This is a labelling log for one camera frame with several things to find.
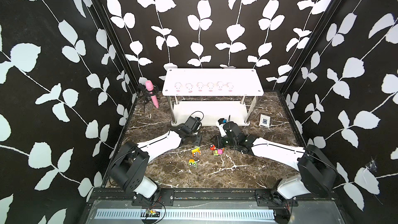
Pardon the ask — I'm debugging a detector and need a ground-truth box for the green pink toy car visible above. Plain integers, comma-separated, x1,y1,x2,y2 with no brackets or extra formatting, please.
213,149,224,156

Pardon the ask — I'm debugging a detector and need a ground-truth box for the white perforated vent strip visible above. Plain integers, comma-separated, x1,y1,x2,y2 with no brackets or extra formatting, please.
94,208,275,222

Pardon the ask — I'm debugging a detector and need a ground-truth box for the green cement mixer truck toy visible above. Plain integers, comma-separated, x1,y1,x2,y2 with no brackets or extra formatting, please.
188,159,198,168

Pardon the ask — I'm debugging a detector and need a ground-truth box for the pink microphone on stand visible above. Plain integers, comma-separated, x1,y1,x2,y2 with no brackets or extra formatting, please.
138,80,159,109

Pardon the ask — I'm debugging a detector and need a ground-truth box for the white two-tier shelf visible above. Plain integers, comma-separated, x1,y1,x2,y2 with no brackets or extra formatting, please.
162,68,264,127

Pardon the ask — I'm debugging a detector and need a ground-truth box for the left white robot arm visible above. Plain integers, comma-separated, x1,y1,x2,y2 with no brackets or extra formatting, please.
108,122,202,199

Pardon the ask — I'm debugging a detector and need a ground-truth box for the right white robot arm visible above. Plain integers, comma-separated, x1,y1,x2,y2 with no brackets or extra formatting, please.
211,135,337,200

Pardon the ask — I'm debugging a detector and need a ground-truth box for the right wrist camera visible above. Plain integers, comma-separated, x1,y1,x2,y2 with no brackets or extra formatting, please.
216,118,242,138

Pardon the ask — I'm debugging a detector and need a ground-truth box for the white square tag card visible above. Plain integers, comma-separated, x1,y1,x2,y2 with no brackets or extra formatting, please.
259,114,271,128

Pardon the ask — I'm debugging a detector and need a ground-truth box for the yellow orange dump truck toy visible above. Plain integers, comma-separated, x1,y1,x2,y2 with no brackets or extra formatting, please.
191,147,201,157

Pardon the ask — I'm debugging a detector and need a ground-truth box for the small green circuit board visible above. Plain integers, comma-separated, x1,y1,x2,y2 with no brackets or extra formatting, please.
145,209,161,218

